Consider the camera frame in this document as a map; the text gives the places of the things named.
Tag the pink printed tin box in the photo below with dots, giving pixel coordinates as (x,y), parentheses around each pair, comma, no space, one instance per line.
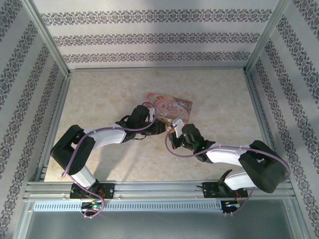
(174,107)

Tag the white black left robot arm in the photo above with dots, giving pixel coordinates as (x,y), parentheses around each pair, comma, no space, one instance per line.
(72,149)

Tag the right circuit board orange light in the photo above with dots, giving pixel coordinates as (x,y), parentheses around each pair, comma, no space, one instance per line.
(229,205)

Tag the left circuit board green light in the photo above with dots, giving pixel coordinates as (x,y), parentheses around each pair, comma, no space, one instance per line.
(93,205)

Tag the aluminium mounting rail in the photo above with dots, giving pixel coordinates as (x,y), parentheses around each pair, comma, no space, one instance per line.
(159,189)

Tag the aluminium frame back rail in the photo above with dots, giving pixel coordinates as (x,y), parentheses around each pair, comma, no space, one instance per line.
(157,70)

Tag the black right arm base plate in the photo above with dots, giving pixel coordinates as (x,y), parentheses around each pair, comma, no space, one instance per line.
(211,190)

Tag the aluminium frame side rail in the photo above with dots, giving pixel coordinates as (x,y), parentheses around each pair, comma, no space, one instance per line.
(56,119)
(264,119)

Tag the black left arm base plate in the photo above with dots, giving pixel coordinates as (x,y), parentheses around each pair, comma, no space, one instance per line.
(109,190)

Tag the aluminium frame post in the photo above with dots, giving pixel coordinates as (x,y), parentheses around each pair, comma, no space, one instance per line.
(268,37)
(47,37)

